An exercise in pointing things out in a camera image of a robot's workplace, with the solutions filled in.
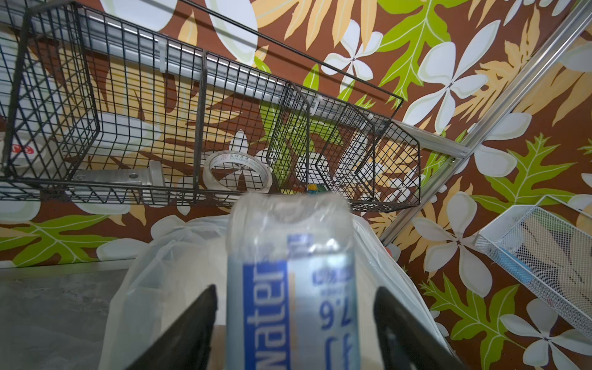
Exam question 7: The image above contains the white mesh basket right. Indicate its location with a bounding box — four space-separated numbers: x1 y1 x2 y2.
475 195 591 338

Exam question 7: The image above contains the clear tape roll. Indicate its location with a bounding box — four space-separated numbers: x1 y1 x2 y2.
202 150 273 194

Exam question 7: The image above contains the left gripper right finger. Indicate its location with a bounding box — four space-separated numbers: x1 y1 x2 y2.
373 287 466 369

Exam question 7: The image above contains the black wire wall basket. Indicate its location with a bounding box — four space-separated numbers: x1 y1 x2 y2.
1 1 422 213

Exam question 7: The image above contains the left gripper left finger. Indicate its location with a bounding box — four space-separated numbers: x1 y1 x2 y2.
128 285 217 369

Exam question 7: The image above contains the blue label water bottle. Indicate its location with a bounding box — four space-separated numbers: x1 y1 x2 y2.
226 193 361 369

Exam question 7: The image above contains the blue object in basket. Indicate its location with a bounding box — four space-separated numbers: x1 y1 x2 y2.
492 246 535 285

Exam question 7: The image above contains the clear bin liner bag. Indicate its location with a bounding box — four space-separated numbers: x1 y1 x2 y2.
99 216 449 369

